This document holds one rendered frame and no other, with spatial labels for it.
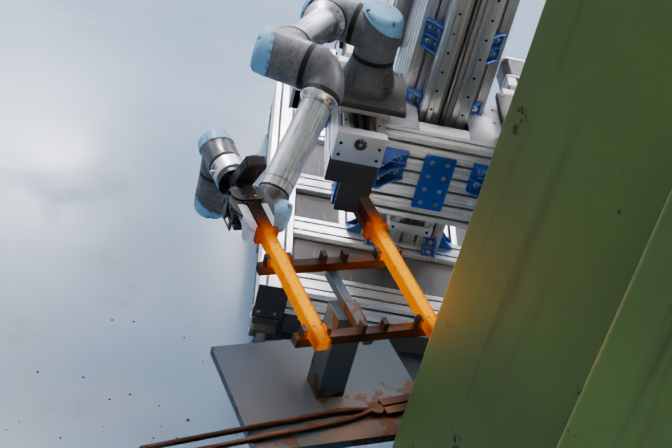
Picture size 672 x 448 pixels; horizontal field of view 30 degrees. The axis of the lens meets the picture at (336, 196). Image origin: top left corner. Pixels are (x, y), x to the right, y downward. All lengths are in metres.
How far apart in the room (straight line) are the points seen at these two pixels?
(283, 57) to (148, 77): 2.01
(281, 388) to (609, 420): 1.07
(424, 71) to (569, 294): 1.82
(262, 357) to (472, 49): 1.23
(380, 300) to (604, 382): 2.06
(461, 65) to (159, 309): 1.15
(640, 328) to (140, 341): 2.30
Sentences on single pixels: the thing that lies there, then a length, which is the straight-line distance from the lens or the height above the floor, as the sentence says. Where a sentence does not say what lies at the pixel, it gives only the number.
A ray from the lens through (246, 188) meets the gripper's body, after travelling 2.62.
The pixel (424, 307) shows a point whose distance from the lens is 2.43.
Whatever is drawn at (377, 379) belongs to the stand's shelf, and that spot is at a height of 0.70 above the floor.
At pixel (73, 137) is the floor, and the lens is 4.49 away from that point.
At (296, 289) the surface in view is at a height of 0.97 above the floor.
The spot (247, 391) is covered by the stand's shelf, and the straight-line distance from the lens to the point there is 2.55.
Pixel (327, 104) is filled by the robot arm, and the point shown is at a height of 1.01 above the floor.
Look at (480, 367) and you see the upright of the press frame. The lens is 2.05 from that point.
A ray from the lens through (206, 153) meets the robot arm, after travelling 2.74.
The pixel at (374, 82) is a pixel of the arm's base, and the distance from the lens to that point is 3.37.
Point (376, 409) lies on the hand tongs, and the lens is 2.57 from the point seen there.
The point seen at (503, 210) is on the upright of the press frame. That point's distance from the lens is 1.95.
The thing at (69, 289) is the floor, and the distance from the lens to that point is 3.81.
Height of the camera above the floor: 2.42
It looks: 33 degrees down
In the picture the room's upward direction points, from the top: 15 degrees clockwise
